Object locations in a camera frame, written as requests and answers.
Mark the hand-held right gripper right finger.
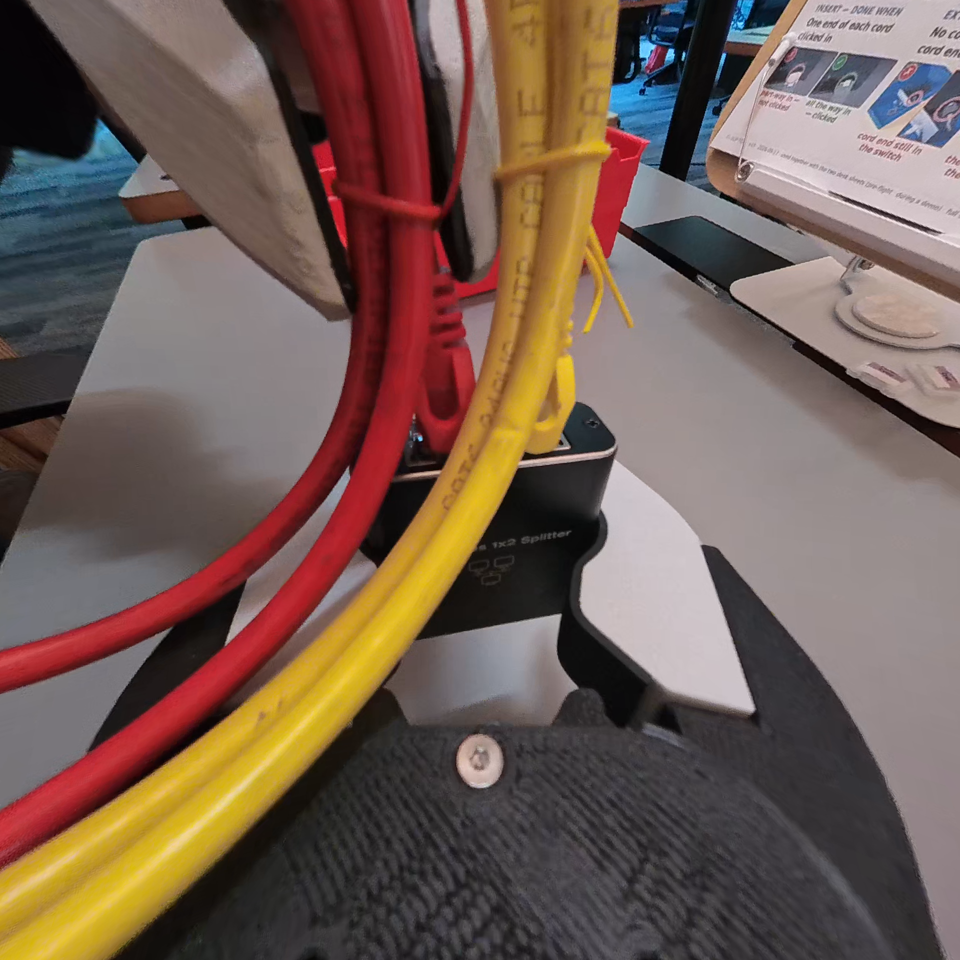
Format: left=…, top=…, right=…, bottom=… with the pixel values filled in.
left=558, top=461, right=756, bottom=730

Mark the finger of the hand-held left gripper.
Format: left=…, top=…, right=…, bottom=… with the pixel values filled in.
left=416, top=0, right=504, bottom=284
left=30, top=0, right=355, bottom=321

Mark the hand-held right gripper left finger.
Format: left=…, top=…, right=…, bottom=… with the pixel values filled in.
left=228, top=553, right=380, bottom=642

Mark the yellow ethernet cable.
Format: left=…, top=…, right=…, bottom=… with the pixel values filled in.
left=0, top=0, right=635, bottom=960

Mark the black ethernet splitter box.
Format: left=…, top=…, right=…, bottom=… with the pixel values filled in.
left=352, top=401, right=620, bottom=640

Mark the red ethernet cable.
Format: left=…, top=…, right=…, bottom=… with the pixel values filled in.
left=0, top=0, right=479, bottom=864

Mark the red plastic bin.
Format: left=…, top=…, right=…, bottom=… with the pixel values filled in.
left=311, top=126, right=650, bottom=303

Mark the office chair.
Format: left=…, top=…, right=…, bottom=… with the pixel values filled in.
left=637, top=0, right=700, bottom=97

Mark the black flat pad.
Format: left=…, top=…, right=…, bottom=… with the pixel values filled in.
left=633, top=216, right=798, bottom=294

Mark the white tablet stand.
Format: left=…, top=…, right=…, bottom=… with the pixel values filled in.
left=731, top=168, right=960, bottom=451

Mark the printed instruction sheet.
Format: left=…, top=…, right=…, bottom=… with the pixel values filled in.
left=708, top=0, right=960, bottom=245

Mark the black post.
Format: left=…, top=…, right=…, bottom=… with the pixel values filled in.
left=658, top=0, right=745, bottom=183

